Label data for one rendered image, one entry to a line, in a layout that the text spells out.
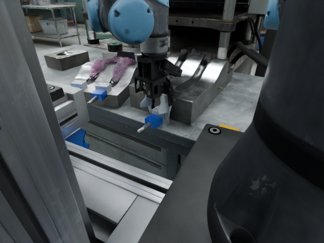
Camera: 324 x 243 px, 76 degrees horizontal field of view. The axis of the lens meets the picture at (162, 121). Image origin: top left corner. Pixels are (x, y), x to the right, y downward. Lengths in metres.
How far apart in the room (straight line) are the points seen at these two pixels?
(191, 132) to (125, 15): 0.43
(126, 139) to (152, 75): 0.44
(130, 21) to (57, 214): 0.29
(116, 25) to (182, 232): 0.31
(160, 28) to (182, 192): 0.43
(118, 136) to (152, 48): 0.52
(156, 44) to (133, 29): 0.19
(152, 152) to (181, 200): 0.70
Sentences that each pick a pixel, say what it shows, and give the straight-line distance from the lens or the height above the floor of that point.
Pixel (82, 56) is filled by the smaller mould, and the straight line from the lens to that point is 1.41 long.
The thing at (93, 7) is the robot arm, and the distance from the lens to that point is 0.51.
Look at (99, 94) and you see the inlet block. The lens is 0.79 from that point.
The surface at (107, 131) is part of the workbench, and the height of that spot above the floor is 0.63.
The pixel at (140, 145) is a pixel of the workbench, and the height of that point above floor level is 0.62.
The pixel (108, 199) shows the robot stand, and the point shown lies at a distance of 0.31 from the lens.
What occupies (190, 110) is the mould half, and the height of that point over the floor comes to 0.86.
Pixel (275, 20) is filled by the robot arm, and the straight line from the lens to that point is 0.60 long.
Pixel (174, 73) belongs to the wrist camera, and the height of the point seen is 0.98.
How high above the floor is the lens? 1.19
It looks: 33 degrees down
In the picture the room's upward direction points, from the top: straight up
